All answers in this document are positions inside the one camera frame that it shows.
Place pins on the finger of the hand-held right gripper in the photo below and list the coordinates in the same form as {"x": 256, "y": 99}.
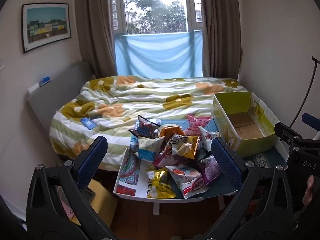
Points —
{"x": 285, "y": 131}
{"x": 310, "y": 120}

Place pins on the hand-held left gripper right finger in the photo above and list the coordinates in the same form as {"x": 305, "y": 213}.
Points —
{"x": 225, "y": 160}

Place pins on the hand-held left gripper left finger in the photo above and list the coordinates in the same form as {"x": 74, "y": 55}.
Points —
{"x": 92, "y": 160}

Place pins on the green cardboard box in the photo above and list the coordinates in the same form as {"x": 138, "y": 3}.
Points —
{"x": 225, "y": 120}

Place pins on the pink striped snack packet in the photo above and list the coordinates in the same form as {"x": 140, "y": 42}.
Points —
{"x": 197, "y": 123}

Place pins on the pile of assorted snack bags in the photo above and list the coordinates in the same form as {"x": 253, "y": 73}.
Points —
{"x": 172, "y": 155}

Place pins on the pale yellow orange snack packet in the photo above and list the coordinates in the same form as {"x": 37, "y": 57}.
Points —
{"x": 172, "y": 130}

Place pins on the person's right hand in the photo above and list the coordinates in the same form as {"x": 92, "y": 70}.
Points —
{"x": 308, "y": 191}

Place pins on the blue phone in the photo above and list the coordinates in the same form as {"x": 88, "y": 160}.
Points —
{"x": 88, "y": 123}

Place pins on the yellow stool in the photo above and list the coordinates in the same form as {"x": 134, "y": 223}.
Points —
{"x": 103, "y": 197}

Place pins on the small black flat device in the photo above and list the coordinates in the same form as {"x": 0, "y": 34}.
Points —
{"x": 96, "y": 117}

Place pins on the pink small item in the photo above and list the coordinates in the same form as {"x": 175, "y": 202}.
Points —
{"x": 67, "y": 210}

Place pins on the floral striped duvet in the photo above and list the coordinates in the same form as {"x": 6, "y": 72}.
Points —
{"x": 140, "y": 100}

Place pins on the grey headboard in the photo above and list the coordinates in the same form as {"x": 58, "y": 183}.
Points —
{"x": 55, "y": 92}

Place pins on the blue and white small item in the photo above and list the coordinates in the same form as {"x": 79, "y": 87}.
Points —
{"x": 45, "y": 80}

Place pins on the brown curtain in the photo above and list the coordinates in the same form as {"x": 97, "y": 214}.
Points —
{"x": 220, "y": 30}
{"x": 96, "y": 30}

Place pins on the light blue window cloth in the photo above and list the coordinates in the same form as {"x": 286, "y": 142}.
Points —
{"x": 157, "y": 55}

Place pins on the framed house picture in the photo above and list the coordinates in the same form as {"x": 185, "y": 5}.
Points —
{"x": 46, "y": 26}

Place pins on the window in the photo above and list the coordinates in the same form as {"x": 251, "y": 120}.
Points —
{"x": 155, "y": 5}

